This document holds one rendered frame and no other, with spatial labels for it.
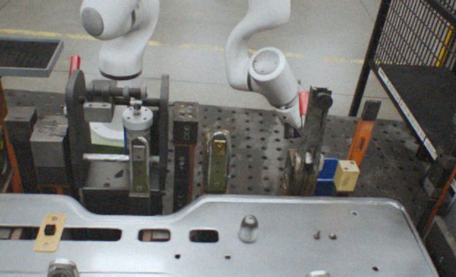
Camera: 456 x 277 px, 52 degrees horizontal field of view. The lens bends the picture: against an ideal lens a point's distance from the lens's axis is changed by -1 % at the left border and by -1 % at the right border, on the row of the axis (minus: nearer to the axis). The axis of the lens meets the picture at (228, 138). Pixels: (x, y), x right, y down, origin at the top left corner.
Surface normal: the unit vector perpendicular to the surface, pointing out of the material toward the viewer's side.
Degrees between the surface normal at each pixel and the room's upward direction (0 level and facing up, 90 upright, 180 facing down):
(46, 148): 90
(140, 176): 78
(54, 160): 90
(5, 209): 0
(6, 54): 0
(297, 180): 90
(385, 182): 0
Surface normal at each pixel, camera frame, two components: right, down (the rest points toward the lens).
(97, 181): 0.09, -0.80
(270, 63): -0.33, -0.35
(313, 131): 0.07, 0.47
